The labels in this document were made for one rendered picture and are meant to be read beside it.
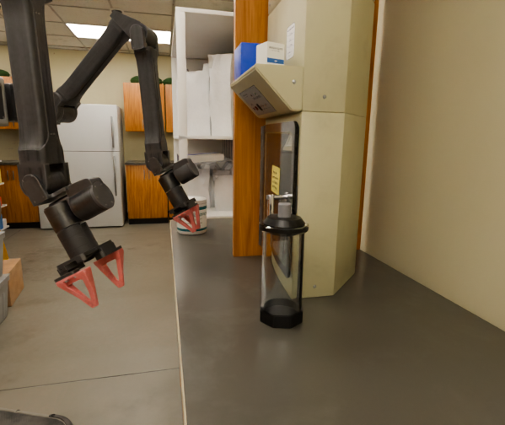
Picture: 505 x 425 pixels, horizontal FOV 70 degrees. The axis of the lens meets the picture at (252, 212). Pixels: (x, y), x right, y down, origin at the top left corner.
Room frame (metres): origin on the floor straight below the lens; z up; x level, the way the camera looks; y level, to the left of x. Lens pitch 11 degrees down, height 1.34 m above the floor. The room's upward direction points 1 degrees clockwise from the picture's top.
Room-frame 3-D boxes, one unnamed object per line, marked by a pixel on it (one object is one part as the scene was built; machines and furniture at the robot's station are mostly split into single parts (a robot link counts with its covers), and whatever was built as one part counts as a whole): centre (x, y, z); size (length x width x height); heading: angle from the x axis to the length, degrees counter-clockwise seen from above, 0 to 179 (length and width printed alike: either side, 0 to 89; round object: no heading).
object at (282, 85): (1.02, -0.02, 1.46); 0.32 x 0.11 x 0.10; 14
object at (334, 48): (1.07, -0.20, 1.33); 0.32 x 0.25 x 0.77; 14
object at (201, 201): (1.57, 0.27, 1.02); 0.13 x 0.13 x 0.15
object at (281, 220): (0.78, -0.07, 1.18); 0.09 x 0.09 x 0.07
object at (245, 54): (1.10, 0.00, 1.56); 0.10 x 0.10 x 0.09; 14
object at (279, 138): (1.04, -0.07, 1.19); 0.30 x 0.01 x 0.40; 13
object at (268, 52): (0.95, -0.04, 1.54); 0.05 x 0.05 x 0.06; 30
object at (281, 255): (0.78, -0.07, 1.06); 0.11 x 0.11 x 0.21
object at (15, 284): (2.84, 2.12, 0.14); 0.41 x 0.32 x 0.28; 20
